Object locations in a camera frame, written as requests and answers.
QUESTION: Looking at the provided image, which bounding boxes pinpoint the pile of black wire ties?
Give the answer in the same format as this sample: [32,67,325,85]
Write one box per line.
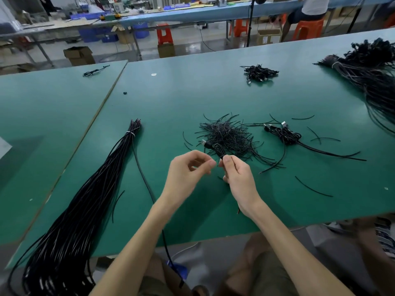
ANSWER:
[183,113,285,171]

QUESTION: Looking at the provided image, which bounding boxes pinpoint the person's right hand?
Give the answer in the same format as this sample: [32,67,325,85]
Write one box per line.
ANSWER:
[219,155,264,218]

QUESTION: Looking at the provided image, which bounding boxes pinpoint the large heap of black cables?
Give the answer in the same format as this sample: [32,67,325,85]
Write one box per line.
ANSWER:
[315,37,395,135]

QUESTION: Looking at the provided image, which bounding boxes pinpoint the red plastic stool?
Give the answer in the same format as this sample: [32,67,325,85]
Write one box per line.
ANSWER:
[156,24,174,46]

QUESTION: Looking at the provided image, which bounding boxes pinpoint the small cardboard box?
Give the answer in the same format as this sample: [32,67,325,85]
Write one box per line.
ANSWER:
[157,43,176,58]

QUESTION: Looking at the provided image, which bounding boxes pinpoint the open cardboard box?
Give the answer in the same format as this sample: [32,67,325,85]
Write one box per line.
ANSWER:
[63,46,96,67]

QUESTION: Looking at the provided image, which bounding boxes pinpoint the long black cable bundle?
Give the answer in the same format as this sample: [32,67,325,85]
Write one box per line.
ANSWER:
[7,119,143,296]

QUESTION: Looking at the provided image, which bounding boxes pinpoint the person's left hand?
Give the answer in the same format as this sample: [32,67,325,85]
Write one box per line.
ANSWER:
[157,150,217,211]

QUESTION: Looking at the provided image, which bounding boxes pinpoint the small pile of knotted cables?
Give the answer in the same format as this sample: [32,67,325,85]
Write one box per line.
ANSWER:
[241,64,280,84]

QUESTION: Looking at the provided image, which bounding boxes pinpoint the small cable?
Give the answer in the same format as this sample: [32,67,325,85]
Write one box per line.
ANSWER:
[83,65,111,78]

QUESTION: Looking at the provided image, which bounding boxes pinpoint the black fan on stand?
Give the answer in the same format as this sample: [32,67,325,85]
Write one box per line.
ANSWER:
[246,0,268,48]

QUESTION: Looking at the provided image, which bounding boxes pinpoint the long blue workbench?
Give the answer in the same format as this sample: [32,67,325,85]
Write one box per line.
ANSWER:
[95,0,395,23]

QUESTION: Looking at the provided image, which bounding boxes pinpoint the person's brown shorts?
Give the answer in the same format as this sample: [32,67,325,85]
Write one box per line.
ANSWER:
[136,232,303,296]

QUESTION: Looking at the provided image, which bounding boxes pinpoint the black tripod stand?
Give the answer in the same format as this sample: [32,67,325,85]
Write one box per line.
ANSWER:
[347,0,369,33]

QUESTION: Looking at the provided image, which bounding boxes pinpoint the large white box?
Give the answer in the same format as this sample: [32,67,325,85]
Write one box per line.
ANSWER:
[0,136,13,162]

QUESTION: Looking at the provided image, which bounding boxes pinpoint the person's right leg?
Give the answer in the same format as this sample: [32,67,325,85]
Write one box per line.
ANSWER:
[349,215,395,296]

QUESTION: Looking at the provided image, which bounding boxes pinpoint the orange plastic stool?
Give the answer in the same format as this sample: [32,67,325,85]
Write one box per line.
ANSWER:
[232,19,249,38]
[292,19,325,41]

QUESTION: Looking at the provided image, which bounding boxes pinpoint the blue plastic item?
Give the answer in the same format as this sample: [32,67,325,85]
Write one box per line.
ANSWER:
[168,261,190,280]

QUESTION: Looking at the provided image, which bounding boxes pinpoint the person's left forearm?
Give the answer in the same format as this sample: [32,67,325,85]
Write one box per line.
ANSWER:
[89,197,180,296]

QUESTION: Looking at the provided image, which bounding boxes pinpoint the person's right forearm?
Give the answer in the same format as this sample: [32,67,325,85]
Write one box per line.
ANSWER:
[246,200,356,296]

